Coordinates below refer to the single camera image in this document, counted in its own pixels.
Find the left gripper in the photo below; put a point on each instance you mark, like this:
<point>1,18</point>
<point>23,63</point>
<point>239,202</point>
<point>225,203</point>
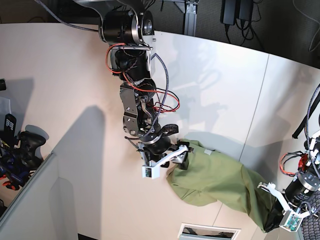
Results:
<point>294,200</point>

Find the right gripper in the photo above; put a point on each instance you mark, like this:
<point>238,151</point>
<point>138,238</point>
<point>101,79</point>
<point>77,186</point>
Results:
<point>161,152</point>

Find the green t-shirt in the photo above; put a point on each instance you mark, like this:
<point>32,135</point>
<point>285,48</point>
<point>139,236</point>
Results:
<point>216,176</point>

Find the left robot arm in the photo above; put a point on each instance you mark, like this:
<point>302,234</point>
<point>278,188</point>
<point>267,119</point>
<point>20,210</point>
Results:
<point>294,163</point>

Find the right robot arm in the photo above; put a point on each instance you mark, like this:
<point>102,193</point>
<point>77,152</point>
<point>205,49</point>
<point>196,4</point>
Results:
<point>130,35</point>

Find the black power adapter left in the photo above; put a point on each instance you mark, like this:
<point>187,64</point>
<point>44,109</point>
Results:
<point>228,12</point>

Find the black power adapter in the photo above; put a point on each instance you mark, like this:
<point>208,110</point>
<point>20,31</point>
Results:
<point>228,12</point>
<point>245,10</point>

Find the grey partition panel left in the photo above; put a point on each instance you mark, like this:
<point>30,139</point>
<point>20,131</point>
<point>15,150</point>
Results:
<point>44,209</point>

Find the black game controller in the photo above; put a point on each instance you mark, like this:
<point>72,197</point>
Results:
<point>29,143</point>

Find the black power adapter right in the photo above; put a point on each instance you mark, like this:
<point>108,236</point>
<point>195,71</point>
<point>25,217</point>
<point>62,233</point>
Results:
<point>245,10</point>

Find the blue orange clamp tools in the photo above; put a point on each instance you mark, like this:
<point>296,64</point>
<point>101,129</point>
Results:
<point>12,168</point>

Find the black remote control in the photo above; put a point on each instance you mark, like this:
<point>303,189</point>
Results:
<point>9,130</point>

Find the white paper sheet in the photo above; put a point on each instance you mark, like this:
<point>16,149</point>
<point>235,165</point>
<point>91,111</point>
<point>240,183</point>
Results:
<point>5,106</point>

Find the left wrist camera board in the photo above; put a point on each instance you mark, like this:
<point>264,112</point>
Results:
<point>292,223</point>

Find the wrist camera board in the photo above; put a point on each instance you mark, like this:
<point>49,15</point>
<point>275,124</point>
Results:
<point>292,223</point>
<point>147,172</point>

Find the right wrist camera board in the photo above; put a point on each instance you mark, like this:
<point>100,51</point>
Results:
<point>147,172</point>

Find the white cable grommet tray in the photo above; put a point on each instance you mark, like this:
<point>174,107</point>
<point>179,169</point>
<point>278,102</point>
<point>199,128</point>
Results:
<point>190,231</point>

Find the aluminium frame post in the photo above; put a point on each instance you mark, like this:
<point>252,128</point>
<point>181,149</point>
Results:
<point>189,8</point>

